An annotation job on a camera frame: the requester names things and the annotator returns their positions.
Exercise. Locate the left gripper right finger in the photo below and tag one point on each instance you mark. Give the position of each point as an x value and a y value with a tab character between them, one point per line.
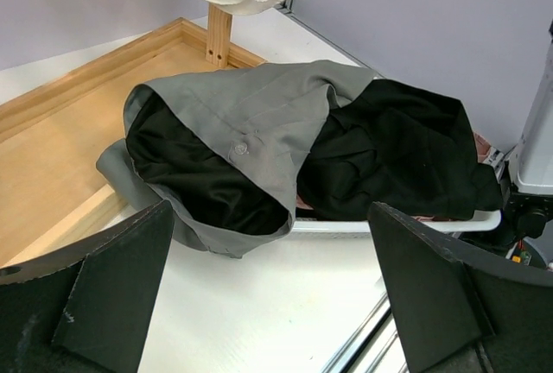
458	308

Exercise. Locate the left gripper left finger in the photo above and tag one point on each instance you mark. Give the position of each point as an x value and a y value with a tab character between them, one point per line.
86	307

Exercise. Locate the pink pleated skirt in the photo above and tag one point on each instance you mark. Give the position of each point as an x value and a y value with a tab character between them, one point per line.
484	152

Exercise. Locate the large black skirt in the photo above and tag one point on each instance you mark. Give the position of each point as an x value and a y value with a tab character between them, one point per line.
407	147

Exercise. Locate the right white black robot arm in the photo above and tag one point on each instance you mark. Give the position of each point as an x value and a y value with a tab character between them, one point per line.
528	205

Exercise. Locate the white perforated plastic basket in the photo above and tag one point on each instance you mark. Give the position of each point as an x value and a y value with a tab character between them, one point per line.
303	229

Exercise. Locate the wooden clothes rack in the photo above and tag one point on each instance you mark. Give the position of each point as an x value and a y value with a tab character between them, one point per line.
51	192

